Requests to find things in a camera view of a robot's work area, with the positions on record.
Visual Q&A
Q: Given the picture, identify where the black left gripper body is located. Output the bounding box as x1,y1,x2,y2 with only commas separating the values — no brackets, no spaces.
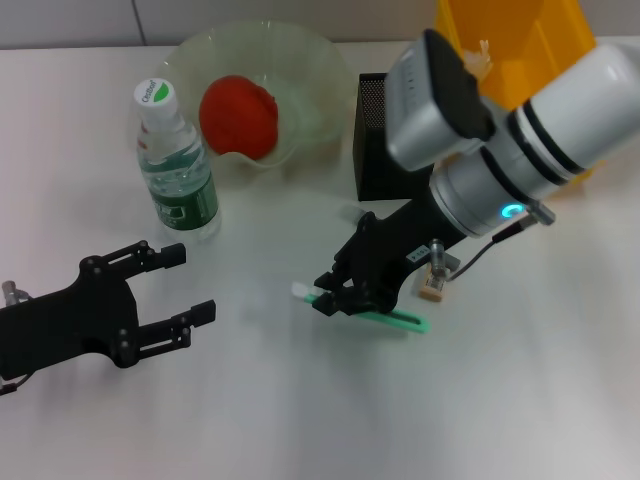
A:
0,253,140,382

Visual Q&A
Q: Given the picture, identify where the grey marker pen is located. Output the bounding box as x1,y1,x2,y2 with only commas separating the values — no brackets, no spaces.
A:
341,202,462,269

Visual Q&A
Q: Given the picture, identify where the green utility knife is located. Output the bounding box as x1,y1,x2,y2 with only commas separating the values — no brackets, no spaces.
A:
291,282,432,335

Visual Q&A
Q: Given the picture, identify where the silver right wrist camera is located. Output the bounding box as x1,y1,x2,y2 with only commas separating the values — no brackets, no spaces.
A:
385,28,499,172

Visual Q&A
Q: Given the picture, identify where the clear plastic water bottle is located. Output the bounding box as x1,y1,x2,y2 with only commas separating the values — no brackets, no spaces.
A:
132,78,222,245

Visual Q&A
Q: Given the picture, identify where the black mesh pen holder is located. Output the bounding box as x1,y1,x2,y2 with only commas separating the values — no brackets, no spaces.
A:
352,72,437,202

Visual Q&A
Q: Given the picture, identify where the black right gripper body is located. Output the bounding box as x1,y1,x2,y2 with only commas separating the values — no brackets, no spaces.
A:
332,191,469,312

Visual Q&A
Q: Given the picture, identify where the left gripper cable with plug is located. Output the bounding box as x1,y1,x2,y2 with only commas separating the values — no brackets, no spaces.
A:
0,280,34,397

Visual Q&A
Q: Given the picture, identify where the translucent green fruit bowl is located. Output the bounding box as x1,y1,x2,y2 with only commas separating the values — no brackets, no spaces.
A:
157,19,352,177

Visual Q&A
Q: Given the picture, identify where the white paper ball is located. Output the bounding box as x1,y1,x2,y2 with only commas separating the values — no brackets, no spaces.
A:
462,39,495,77

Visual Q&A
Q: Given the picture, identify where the beige eraser with label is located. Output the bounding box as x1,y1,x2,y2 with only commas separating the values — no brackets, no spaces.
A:
417,272,449,302

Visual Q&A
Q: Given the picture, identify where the orange fruit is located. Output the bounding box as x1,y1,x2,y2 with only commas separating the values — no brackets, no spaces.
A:
198,74,281,162

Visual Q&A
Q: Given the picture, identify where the yellow plastic storage bin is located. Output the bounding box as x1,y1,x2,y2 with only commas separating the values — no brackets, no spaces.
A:
432,0,599,201

